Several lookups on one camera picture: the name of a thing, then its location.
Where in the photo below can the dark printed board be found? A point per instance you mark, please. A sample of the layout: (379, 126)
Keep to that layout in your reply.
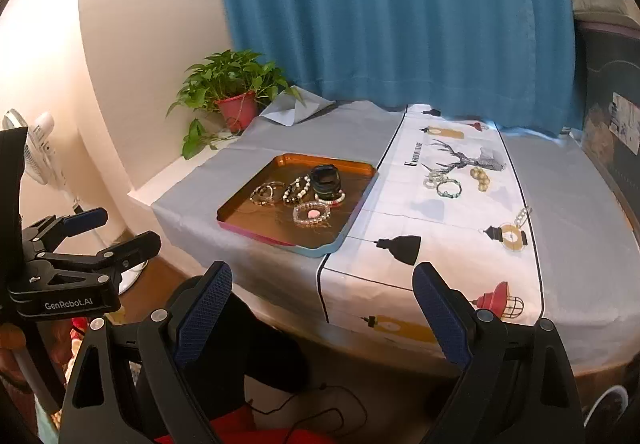
(610, 83)

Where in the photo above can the dark green bangle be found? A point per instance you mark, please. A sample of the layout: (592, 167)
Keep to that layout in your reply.
(320, 172)

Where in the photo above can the white printed table runner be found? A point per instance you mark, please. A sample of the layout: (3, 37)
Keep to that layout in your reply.
(425, 234)

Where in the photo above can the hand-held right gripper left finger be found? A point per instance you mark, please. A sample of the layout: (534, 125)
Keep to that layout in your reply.
(202, 319)

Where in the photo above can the orange metal tray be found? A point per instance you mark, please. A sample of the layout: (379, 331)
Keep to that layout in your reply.
(350, 184)

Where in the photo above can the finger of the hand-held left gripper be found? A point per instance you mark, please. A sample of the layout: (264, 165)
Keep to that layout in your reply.
(135, 244)
(85, 220)

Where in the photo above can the red plant pot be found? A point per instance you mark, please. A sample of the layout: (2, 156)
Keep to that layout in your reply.
(237, 111)

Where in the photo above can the red cloth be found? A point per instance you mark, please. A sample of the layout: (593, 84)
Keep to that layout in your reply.
(235, 424)

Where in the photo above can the white window ledge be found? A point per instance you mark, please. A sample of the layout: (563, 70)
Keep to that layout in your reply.
(160, 184)

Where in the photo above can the white round object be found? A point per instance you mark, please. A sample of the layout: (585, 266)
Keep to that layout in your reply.
(617, 391)

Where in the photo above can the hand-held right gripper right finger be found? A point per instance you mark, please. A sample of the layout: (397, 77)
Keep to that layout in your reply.
(442, 319)

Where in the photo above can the grey tablecloth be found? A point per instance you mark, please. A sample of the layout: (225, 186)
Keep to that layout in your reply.
(325, 128)

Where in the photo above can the white standing fan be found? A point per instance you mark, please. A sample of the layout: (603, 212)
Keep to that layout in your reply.
(45, 148)

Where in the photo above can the blue curtain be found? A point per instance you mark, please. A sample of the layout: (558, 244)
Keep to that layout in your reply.
(400, 13)

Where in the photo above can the green leafy houseplant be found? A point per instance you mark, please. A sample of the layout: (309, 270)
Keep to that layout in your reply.
(225, 68)

